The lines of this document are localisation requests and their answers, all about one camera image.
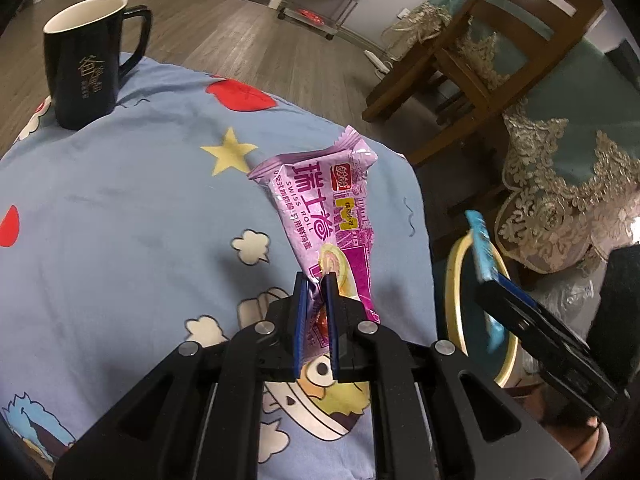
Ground blue cartoon printed cloth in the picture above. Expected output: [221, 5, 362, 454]
[0, 52, 438, 480]

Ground blue wrapper packet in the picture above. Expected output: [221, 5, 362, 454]
[465, 210, 508, 356]

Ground person's right hand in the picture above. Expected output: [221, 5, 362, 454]
[570, 417, 612, 471]

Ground black mug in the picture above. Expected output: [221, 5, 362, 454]
[42, 0, 153, 131]

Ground white power strip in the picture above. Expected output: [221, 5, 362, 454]
[364, 50, 396, 73]

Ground pink snack wrapper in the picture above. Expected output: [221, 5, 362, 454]
[247, 127, 382, 361]

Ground wooden chair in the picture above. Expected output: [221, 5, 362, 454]
[361, 0, 606, 168]

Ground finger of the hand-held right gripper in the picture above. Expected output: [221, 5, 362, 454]
[492, 275, 593, 358]
[474, 282, 631, 413]

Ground clear plastic sheet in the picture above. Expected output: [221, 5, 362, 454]
[537, 267, 601, 336]

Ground round yellow-rimmed trash bin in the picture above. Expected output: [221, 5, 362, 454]
[439, 232, 521, 388]

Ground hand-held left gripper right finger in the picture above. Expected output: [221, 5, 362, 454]
[322, 274, 583, 480]

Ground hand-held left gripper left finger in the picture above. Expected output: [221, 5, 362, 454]
[52, 271, 308, 480]

